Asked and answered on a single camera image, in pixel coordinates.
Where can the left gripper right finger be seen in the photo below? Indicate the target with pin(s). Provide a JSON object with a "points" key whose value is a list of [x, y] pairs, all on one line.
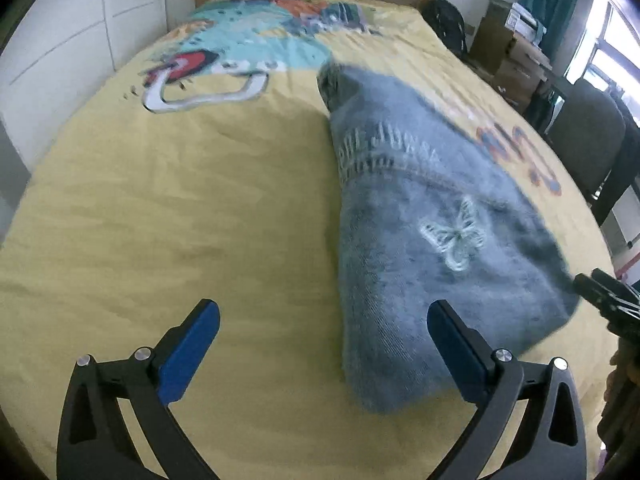
{"points": [[550, 442]]}

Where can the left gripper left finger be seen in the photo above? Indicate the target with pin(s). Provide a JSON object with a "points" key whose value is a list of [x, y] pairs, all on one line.
{"points": [[93, 439]]}

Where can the blue denim jacket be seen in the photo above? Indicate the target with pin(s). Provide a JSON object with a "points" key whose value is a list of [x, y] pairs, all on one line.
{"points": [[427, 215]]}

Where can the dark office chair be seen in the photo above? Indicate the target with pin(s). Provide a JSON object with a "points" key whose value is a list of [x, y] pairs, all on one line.
{"points": [[597, 141]]}

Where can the brown cardboard boxes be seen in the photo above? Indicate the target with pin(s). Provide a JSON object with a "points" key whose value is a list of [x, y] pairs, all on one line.
{"points": [[506, 49]]}

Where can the yellow dinosaur print bedspread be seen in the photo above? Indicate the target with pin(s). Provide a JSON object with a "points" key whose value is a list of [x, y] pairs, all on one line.
{"points": [[204, 168]]}

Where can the black backpack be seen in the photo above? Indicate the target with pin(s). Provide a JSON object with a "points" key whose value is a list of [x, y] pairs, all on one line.
{"points": [[448, 24]]}

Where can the white wardrobe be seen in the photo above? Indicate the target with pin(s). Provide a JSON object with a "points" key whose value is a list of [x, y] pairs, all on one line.
{"points": [[60, 55]]}

